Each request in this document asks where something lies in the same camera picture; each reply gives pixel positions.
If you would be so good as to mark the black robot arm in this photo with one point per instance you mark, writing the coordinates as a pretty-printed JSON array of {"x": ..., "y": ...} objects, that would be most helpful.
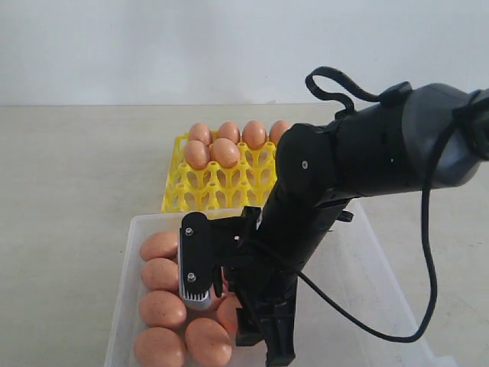
[{"x": 410, "y": 140}]

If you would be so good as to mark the yellow plastic egg tray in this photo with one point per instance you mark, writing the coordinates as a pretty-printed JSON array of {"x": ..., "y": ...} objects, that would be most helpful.
[{"x": 248, "y": 183}]

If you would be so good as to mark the clear plastic bin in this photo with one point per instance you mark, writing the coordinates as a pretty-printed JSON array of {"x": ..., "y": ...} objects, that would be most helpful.
[{"x": 349, "y": 265}]

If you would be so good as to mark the brown egg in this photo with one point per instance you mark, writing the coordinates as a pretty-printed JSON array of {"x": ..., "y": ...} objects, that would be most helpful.
[
  {"x": 160, "y": 245},
  {"x": 226, "y": 314},
  {"x": 162, "y": 309},
  {"x": 208, "y": 342},
  {"x": 160, "y": 274},
  {"x": 230, "y": 131},
  {"x": 200, "y": 132},
  {"x": 225, "y": 152},
  {"x": 159, "y": 347},
  {"x": 196, "y": 154},
  {"x": 254, "y": 135},
  {"x": 277, "y": 130}
]

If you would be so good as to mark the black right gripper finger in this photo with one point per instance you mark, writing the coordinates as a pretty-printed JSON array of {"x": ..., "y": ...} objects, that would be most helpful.
[
  {"x": 250, "y": 328},
  {"x": 277, "y": 323}
]

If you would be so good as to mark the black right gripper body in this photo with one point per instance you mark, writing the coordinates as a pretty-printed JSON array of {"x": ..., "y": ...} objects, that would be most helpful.
[{"x": 241, "y": 248}]

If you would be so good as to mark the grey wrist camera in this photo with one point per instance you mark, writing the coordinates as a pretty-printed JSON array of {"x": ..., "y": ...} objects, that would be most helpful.
[{"x": 195, "y": 261}]

